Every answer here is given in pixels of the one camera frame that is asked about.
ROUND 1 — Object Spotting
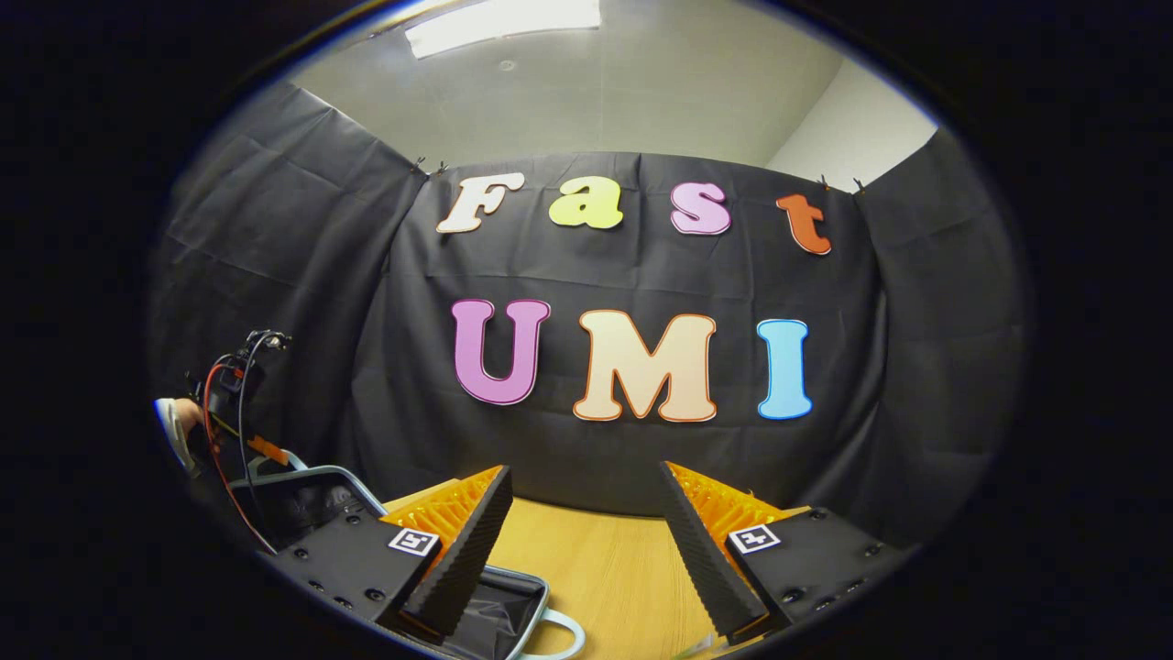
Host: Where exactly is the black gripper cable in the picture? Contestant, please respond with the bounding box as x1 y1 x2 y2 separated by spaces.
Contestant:
235 332 278 544

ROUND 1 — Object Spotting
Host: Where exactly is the light blue suitcase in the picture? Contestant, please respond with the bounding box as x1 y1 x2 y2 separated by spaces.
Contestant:
227 454 587 660

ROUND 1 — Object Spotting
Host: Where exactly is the red gripper cable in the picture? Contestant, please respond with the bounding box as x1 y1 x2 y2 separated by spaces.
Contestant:
202 359 279 556

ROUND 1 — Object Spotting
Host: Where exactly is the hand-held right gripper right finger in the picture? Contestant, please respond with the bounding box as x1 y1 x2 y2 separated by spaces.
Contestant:
658 461 910 644

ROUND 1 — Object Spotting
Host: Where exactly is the long ceiling light panel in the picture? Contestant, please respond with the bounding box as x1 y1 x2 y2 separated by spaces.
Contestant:
403 0 602 61

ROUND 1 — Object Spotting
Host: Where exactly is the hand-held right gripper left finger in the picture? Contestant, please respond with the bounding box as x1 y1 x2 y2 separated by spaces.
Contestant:
264 465 514 641

